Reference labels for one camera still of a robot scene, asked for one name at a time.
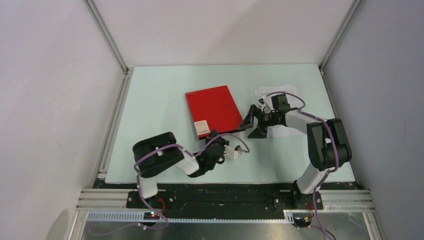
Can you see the red folder with black inside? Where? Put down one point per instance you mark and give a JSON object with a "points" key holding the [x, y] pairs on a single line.
{"points": [[213, 109]]}

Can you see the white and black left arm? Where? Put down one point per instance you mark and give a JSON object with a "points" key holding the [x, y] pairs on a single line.
{"points": [[157, 154]]}

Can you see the white slotted cable duct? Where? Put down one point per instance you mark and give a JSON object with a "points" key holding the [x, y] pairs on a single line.
{"points": [[146, 217]]}

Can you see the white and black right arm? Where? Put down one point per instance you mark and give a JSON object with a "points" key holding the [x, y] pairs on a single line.
{"points": [[327, 141]]}

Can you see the aluminium frame rail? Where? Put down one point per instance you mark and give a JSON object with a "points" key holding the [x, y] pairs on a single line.
{"points": [[106, 34]]}

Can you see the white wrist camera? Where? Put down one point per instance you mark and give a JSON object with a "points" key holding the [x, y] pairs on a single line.
{"points": [[263, 102], [233, 153]]}

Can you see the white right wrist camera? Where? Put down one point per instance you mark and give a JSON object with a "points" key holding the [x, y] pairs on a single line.
{"points": [[263, 102]]}

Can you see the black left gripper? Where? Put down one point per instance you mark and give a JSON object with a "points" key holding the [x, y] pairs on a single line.
{"points": [[211, 135]]}

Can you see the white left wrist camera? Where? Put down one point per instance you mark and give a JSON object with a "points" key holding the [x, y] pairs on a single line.
{"points": [[233, 153]]}

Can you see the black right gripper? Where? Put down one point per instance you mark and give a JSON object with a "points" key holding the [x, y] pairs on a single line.
{"points": [[248, 121]]}

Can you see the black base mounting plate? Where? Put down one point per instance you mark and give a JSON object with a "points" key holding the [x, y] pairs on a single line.
{"points": [[215, 200]]}

